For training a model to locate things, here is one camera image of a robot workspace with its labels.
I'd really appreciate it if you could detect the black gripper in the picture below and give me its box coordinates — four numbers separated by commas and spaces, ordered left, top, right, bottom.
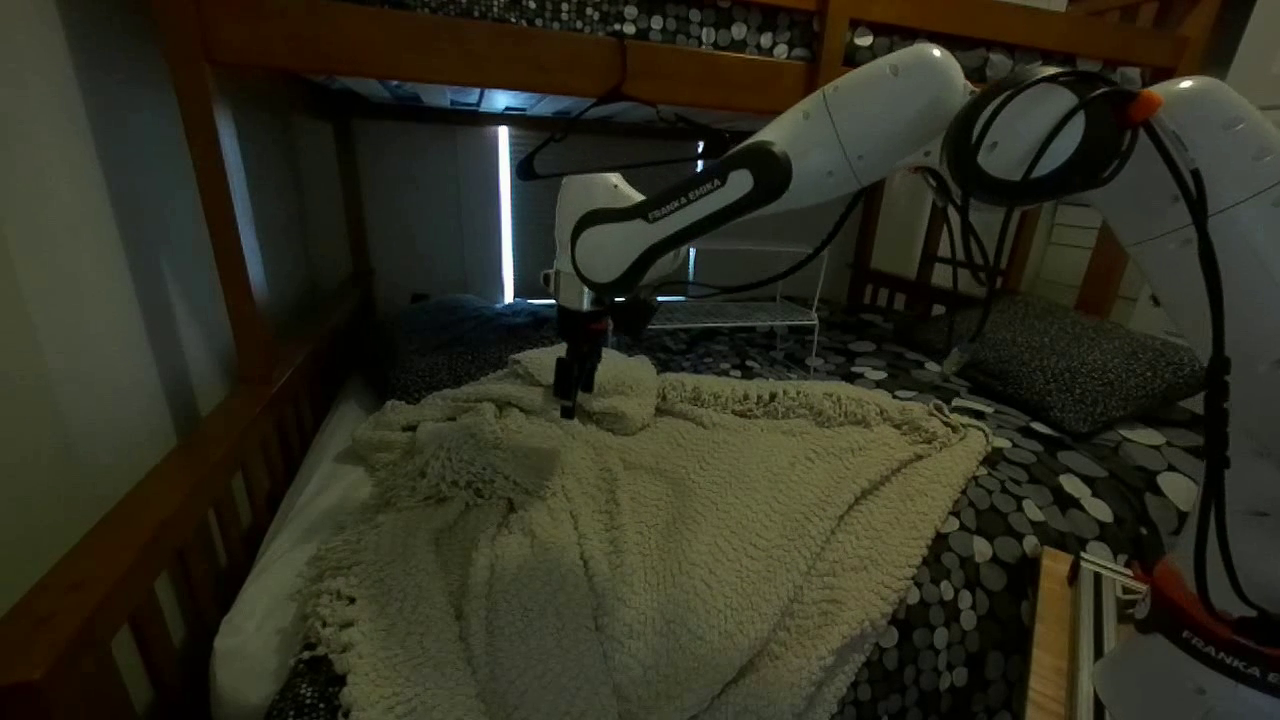
550, 300, 621, 423

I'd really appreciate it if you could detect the pebble pattern bunk bedding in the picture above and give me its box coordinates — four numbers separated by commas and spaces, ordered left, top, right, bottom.
383, 0, 827, 64

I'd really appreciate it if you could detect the wooden bunk bed frame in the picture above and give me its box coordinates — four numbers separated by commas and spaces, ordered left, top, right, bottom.
154, 0, 1234, 405

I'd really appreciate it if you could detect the white knitted blanket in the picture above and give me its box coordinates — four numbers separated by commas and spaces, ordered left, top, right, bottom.
297, 340, 997, 720

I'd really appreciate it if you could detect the dark speckled pillow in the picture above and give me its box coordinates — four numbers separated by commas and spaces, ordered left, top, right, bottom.
956, 294, 1210, 441

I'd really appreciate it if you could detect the wooden board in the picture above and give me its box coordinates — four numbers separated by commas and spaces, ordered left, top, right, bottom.
1018, 542, 1081, 720

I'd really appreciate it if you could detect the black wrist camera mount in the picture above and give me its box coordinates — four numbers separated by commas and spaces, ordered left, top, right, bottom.
604, 288, 661, 343

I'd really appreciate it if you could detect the white mattress sheet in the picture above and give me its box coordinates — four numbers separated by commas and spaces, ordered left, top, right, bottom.
208, 375, 383, 720

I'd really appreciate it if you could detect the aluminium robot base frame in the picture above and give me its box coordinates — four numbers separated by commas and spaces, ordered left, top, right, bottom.
1072, 550, 1163, 720

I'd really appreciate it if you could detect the dark window blind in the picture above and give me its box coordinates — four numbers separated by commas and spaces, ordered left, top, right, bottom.
348, 115, 510, 313

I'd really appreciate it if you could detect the black pebble pattern bedsheet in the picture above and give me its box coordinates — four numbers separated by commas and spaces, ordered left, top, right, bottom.
265, 294, 1210, 720

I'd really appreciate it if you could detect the black clothes hanger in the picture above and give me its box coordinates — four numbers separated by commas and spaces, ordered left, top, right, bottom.
510, 36, 751, 183

